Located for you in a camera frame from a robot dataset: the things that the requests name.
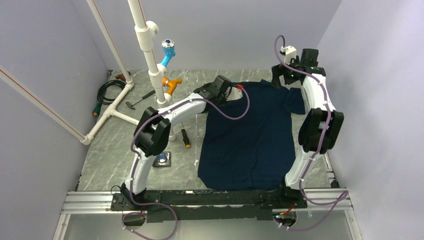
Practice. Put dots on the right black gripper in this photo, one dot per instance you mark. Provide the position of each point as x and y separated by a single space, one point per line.
278 71

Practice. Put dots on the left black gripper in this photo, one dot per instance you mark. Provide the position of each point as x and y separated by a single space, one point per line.
206 86

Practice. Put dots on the navy blue t-shirt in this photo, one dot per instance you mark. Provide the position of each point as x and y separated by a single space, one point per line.
249 144

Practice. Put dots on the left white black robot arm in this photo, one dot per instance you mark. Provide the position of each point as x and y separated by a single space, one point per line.
152 133

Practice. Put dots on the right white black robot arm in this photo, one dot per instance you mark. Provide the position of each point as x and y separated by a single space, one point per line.
322 125

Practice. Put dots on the orange faucet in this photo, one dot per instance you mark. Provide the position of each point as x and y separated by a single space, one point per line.
170 84

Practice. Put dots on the yellow black screwdriver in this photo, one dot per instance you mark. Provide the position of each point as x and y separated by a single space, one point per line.
185 138

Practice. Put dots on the blue faucet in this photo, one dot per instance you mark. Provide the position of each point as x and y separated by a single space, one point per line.
168 47

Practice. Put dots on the small square black tray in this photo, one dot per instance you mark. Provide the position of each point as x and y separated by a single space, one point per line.
167 164

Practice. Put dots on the small hammer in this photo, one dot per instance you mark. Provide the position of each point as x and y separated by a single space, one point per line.
131 105

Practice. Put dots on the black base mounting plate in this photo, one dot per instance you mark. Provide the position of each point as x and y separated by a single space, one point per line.
183 205

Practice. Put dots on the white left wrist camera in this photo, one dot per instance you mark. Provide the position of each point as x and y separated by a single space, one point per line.
234 94

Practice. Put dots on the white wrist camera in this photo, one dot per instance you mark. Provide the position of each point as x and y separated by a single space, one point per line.
289 53
234 94

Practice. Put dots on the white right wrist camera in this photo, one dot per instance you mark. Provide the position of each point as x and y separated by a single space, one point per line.
289 53

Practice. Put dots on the white PVC pipe frame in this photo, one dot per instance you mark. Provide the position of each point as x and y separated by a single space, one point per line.
56 48

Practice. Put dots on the brown handled tool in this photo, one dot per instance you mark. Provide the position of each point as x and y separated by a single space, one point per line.
120 77

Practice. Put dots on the green handled screwdriver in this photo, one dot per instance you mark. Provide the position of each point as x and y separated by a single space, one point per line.
96 111

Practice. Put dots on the aluminium rail frame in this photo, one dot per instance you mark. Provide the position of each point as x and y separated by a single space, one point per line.
317 199

